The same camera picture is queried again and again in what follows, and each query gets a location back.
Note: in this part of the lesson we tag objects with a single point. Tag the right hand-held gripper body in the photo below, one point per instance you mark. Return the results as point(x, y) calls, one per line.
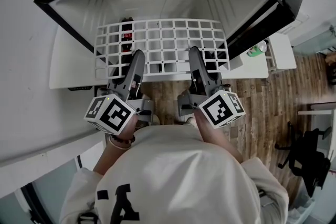
point(221, 108)

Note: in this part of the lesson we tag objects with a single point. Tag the person's white sweatshirt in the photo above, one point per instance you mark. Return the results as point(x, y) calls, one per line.
point(178, 178)

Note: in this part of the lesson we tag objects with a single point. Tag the white wire fridge shelf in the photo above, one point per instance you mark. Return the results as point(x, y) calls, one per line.
point(170, 73)

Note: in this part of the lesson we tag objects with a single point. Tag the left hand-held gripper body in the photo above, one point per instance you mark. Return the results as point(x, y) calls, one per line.
point(113, 114)

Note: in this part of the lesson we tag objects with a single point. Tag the brown cardboard box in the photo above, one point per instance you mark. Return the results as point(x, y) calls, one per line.
point(331, 57)

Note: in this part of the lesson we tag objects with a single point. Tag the green soda can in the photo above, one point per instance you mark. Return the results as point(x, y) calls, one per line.
point(253, 52)

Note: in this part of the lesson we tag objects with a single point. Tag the white plastic bag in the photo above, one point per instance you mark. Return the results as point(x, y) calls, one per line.
point(302, 212)

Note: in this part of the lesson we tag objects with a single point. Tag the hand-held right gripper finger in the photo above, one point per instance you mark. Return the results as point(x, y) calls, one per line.
point(197, 65)
point(210, 57)

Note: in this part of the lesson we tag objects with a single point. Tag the black office chair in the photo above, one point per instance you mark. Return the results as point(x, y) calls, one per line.
point(309, 162)

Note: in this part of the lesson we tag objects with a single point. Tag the person's right forearm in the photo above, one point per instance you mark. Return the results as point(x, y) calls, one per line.
point(218, 139)

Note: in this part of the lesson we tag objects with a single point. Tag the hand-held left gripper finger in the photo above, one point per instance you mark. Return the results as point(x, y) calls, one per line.
point(137, 65)
point(116, 71)

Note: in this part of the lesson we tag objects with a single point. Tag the frosted glass door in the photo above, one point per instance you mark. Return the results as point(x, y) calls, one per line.
point(315, 39)

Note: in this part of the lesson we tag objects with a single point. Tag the dark cola bottle red cap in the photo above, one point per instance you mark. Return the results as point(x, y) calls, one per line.
point(127, 34)

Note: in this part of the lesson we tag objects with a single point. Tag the black power strip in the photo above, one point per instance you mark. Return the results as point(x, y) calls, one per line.
point(78, 88)

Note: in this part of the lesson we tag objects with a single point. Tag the person's left shoe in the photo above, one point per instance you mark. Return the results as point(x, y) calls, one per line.
point(155, 119)

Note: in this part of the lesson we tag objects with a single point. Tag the black window frame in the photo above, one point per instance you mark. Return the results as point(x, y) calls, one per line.
point(27, 199)

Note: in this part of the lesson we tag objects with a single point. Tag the person's left forearm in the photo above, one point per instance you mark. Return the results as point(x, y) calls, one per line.
point(110, 160)

